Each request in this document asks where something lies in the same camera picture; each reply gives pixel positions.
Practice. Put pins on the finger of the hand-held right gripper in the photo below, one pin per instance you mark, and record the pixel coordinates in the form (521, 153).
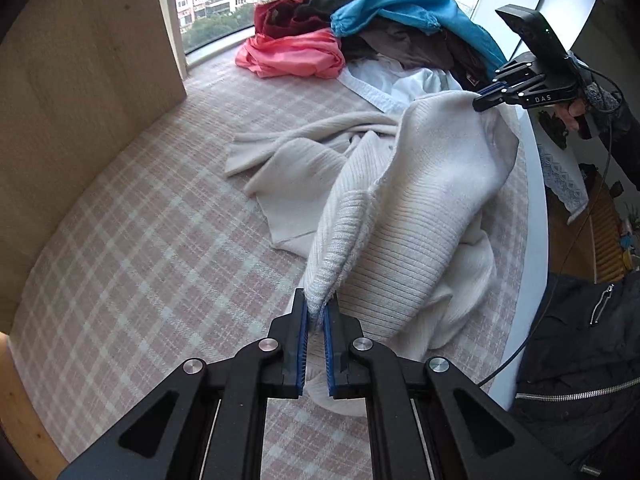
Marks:
(487, 102)
(487, 91)

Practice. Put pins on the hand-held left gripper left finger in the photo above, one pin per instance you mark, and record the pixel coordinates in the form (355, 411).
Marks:
(301, 350)

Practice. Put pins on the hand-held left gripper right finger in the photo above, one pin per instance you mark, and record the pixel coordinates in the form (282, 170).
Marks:
(328, 355)

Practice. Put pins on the cream knit cardigan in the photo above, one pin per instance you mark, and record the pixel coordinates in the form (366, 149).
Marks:
(415, 210)

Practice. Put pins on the person's right hand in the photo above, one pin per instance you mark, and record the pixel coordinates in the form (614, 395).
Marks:
(567, 112)

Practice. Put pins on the white shirt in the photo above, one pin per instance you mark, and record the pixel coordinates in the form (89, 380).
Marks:
(395, 85)

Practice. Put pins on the white lace cloth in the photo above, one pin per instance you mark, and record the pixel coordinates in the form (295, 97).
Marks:
(562, 180)

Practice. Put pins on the dark brown garment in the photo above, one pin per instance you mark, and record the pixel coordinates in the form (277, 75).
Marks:
(405, 42)

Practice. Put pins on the blue garment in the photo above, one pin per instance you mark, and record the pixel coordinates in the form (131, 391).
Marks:
(400, 7)

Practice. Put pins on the slatted wooden cabinet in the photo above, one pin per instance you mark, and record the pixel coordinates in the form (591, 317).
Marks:
(600, 240)

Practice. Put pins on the black garment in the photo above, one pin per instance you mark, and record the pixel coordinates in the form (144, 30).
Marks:
(325, 5)

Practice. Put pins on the pink garment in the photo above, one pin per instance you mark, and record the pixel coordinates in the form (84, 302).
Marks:
(295, 55)

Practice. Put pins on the dark red garment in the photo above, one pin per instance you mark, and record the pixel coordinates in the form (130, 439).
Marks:
(272, 17)

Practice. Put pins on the person's black jacket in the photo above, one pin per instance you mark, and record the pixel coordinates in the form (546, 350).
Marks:
(585, 360)

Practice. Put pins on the light wooden cabinet panel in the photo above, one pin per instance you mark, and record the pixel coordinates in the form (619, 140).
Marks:
(85, 85)

